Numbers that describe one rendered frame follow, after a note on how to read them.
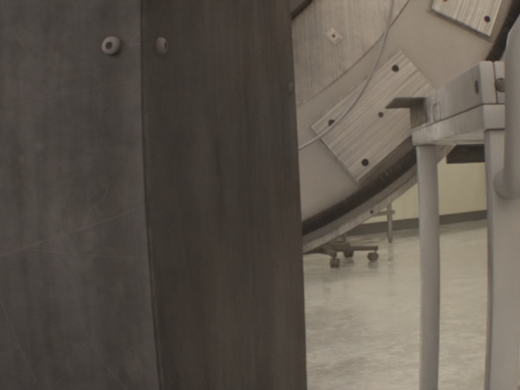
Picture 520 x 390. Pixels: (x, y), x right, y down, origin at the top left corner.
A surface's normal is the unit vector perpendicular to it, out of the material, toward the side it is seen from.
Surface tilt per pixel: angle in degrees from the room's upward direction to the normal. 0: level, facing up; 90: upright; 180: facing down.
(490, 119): 90
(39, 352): 90
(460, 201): 90
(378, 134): 90
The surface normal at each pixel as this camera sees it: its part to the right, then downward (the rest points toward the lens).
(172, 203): 0.97, -0.04
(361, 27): -0.07, 0.02
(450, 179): 0.58, -0.01
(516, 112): -0.47, 0.40
